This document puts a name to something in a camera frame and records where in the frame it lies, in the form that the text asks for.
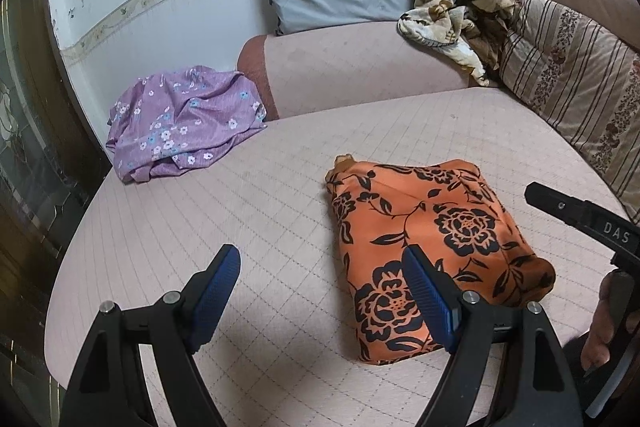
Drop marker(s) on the purple floral cloth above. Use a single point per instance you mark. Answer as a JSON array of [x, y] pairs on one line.
[[190, 122]]

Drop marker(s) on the brown bolster with beige cover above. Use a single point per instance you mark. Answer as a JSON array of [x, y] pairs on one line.
[[350, 67]]

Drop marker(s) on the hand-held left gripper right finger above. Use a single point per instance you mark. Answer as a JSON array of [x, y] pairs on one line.
[[430, 302]]

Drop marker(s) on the beige floral crumpled cloth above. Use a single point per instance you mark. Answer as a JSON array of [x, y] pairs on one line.
[[450, 12]]

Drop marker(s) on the striped floral pillow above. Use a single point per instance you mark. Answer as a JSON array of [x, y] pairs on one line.
[[575, 67]]

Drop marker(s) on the orange black floral cloth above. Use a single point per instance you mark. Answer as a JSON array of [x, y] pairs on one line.
[[425, 227]]

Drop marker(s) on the patterned glass door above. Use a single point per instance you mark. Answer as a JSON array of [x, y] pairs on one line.
[[30, 132]]

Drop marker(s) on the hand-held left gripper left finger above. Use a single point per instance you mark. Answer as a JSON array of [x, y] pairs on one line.
[[215, 297]]

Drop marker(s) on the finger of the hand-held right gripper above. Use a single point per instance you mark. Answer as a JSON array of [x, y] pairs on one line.
[[560, 204]]

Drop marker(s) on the pink quilted mattress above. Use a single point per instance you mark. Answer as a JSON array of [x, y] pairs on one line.
[[250, 217]]

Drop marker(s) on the person's right hand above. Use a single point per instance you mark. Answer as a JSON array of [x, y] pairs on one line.
[[605, 327]]

